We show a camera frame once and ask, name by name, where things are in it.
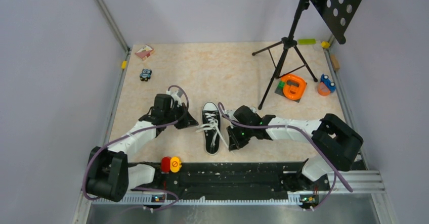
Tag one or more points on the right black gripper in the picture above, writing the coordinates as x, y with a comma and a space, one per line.
234, 142

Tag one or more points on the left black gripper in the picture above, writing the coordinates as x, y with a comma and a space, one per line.
188, 121

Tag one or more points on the white shoelace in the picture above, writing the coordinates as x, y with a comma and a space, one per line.
211, 129

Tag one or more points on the black white canvas sneaker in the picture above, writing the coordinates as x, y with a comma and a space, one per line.
210, 106

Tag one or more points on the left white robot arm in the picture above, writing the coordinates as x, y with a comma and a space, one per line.
110, 174

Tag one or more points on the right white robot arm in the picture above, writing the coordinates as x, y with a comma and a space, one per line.
336, 143

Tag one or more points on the blue owl toy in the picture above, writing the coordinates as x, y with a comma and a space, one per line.
145, 75

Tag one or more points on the red yellow emergency button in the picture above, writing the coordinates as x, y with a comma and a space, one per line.
170, 164

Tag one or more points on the pink red box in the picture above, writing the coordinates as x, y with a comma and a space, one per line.
144, 52

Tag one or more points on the blue orange toy car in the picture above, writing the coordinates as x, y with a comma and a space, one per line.
326, 86

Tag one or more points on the green block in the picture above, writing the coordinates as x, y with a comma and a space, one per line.
309, 41

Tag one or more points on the wooden block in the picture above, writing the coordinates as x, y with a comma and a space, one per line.
335, 63

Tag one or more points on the yellow corner block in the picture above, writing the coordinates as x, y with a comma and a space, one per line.
325, 44

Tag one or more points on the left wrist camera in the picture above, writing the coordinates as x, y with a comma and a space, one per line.
176, 95

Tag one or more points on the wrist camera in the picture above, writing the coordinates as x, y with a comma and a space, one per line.
176, 95
230, 114

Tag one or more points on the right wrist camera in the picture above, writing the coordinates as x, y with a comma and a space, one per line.
230, 114

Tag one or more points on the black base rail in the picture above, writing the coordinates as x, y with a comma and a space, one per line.
237, 181

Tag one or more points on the white cable duct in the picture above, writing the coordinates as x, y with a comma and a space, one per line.
147, 200

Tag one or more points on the orange ring toy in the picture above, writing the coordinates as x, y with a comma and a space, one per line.
291, 87

